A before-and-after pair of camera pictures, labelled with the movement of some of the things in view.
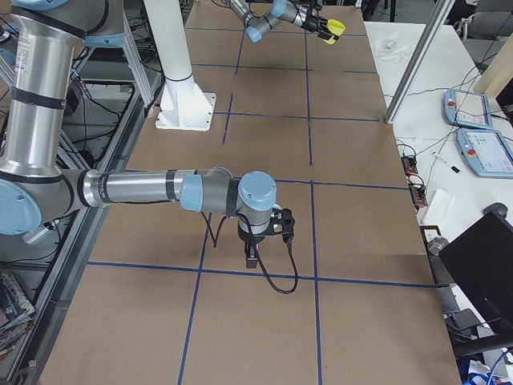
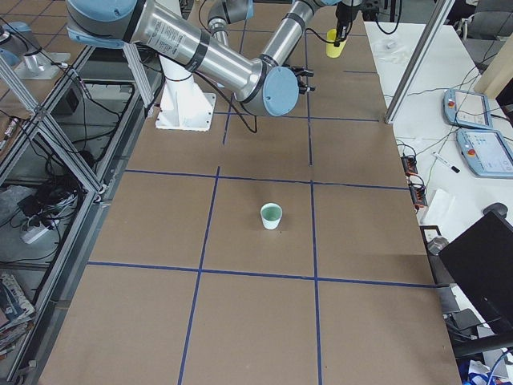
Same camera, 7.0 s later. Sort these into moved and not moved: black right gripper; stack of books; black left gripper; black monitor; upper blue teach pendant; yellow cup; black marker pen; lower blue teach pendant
Moved: black right gripper; yellow cup; black left gripper
Not moved: stack of books; black monitor; lower blue teach pendant; upper blue teach pendant; black marker pen
